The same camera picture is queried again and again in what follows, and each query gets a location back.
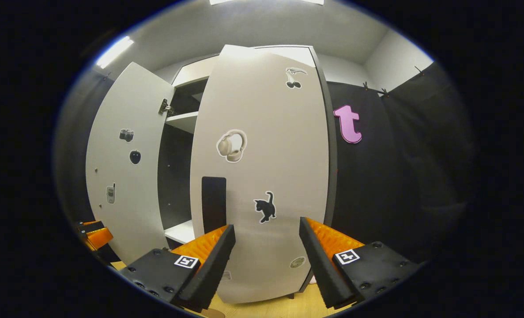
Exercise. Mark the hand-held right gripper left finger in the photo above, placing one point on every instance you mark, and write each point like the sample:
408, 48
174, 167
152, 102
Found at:
213, 269

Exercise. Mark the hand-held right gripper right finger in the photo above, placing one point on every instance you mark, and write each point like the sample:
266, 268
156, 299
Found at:
321, 265

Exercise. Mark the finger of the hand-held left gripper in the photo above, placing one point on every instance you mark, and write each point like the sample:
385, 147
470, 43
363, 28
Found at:
99, 237

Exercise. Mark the white cabinet door camera sticker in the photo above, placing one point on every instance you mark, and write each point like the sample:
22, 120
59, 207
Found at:
129, 198

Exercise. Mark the white cabinet door headphone sticker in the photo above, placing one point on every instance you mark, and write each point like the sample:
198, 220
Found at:
279, 154

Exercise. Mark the brown round coaster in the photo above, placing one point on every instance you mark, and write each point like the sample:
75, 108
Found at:
213, 313

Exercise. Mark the white cabinet shelf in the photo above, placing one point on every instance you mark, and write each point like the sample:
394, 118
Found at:
184, 121
182, 232

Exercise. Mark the white cabinet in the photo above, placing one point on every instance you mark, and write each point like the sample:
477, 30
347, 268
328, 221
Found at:
175, 176

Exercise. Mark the black backdrop cloth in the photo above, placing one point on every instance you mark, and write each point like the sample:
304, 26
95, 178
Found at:
398, 185

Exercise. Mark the metal door hinge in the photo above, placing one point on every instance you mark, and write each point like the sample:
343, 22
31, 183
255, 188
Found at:
165, 107

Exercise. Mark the ceiling light panel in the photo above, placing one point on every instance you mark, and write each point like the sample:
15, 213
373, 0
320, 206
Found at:
266, 1
115, 52

